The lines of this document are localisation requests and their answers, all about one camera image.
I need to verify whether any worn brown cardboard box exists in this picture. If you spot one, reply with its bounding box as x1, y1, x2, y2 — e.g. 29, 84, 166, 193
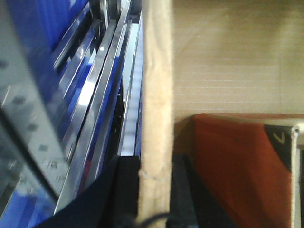
138, 0, 304, 221

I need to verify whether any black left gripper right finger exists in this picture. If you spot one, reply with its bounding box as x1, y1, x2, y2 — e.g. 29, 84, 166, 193
167, 154, 236, 228

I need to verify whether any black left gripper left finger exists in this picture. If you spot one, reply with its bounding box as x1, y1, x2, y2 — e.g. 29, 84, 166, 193
38, 156, 140, 228

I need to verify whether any stainless steel shelf rail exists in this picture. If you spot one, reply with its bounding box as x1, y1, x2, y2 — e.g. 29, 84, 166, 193
54, 0, 142, 214

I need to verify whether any red orange package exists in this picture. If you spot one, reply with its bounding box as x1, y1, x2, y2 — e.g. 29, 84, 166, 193
193, 114, 304, 228

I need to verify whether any perforated steel shelf post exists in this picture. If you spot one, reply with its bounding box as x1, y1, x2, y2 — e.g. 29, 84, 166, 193
0, 0, 72, 202

